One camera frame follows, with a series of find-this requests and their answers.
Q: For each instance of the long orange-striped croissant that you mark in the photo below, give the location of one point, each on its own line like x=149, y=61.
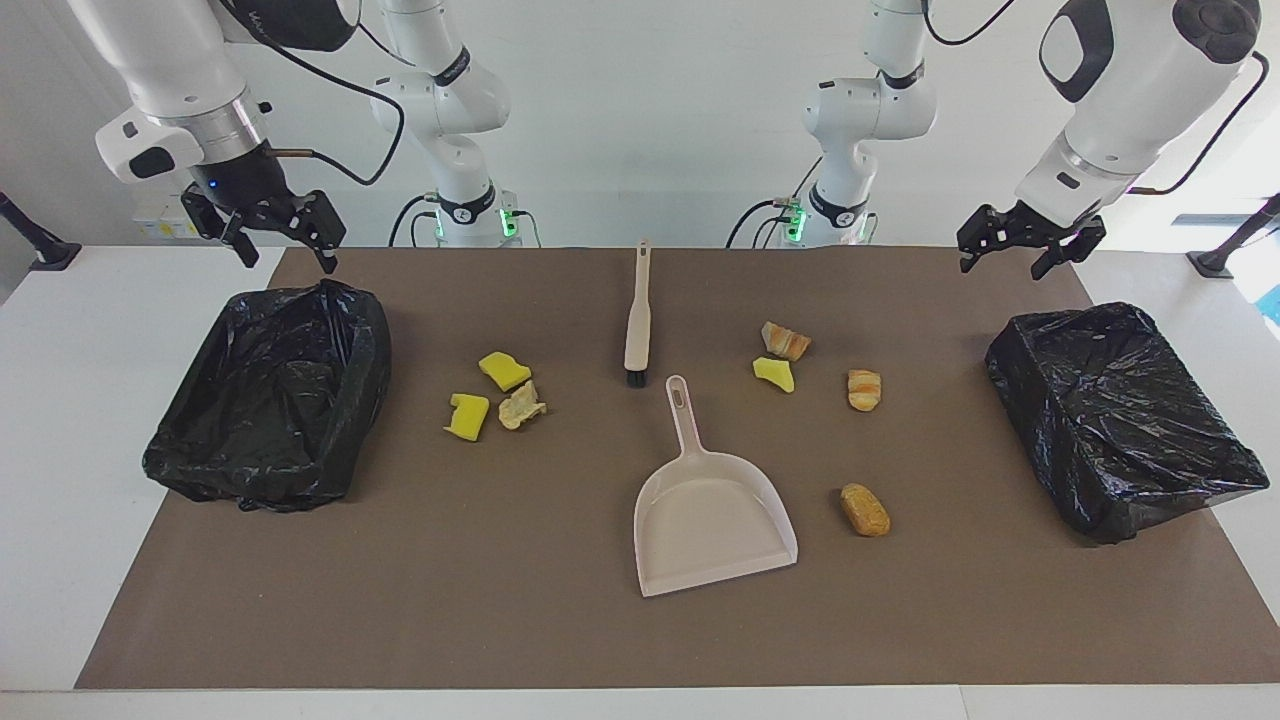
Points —
x=785, y=341

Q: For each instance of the notched yellow sponge piece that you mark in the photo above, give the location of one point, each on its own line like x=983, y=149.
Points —
x=466, y=416

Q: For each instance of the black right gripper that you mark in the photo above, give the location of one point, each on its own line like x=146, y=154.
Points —
x=240, y=185

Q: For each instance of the yellow sponge with green pad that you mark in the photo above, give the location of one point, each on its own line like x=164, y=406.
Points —
x=773, y=374

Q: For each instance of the brown bread roll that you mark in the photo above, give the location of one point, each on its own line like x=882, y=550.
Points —
x=864, y=509

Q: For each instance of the crumpled beige scrap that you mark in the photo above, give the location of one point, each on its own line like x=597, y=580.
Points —
x=521, y=405

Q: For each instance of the black camera stand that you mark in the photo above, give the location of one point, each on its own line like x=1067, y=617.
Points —
x=45, y=250
x=1215, y=262

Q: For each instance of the wedge-shaped yellow sponge piece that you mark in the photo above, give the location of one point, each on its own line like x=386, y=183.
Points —
x=505, y=371

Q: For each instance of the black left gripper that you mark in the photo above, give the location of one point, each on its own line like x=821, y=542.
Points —
x=1040, y=235

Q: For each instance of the brown table mat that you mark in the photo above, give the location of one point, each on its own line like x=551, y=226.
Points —
x=500, y=600

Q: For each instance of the beige plastic dustpan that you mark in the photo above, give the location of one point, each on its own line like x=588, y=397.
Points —
x=710, y=520

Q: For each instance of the beige hand brush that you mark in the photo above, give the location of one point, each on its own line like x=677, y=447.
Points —
x=637, y=330

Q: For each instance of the short orange-striped croissant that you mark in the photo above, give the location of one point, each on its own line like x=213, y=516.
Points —
x=864, y=389

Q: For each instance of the blue plastic object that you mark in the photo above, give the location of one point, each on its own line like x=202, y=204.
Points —
x=1273, y=305

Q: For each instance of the black bag-lined trash bin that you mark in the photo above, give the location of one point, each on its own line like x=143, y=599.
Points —
x=1110, y=420
x=270, y=400

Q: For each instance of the white wall boxes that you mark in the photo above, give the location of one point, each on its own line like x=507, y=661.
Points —
x=160, y=222

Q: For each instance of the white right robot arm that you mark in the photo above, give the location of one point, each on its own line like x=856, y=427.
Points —
x=170, y=60

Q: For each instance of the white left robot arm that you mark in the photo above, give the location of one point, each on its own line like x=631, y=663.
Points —
x=1130, y=90

